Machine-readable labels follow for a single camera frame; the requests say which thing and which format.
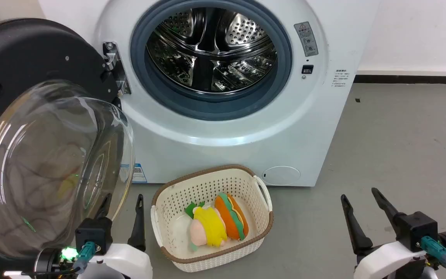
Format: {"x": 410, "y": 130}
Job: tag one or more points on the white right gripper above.
{"x": 385, "y": 260}

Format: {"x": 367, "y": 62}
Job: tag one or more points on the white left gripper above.
{"x": 130, "y": 263}

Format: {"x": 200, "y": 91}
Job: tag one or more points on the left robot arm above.
{"x": 45, "y": 263}

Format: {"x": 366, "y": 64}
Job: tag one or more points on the white front-load washing machine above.
{"x": 227, "y": 155}

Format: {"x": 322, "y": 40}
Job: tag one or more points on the metal washer door hinge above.
{"x": 109, "y": 58}

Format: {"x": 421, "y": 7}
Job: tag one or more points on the black door latch slot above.
{"x": 307, "y": 69}

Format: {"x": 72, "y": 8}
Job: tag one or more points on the black washer door glass bowl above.
{"x": 21, "y": 50}

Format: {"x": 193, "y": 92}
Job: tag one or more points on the blue white label sticker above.
{"x": 139, "y": 173}

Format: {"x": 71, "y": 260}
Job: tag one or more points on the yellow pink plush doll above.
{"x": 209, "y": 226}

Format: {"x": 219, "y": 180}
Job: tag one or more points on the cream plastic laundry basket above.
{"x": 207, "y": 186}

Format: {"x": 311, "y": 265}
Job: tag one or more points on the round white filter cover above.
{"x": 281, "y": 175}

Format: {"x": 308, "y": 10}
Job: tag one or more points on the orange hotdog plush toy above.
{"x": 232, "y": 217}

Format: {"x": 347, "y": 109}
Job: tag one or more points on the black baseboard strip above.
{"x": 412, "y": 79}

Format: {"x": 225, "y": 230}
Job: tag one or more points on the grey warning label sticker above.
{"x": 306, "y": 38}

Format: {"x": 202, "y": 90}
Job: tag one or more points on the stainless steel washer drum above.
{"x": 246, "y": 31}

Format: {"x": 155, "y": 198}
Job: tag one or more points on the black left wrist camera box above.
{"x": 93, "y": 232}

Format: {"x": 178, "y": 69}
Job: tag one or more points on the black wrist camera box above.
{"x": 93, "y": 232}
{"x": 416, "y": 230}

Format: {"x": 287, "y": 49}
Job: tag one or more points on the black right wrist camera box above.
{"x": 416, "y": 230}

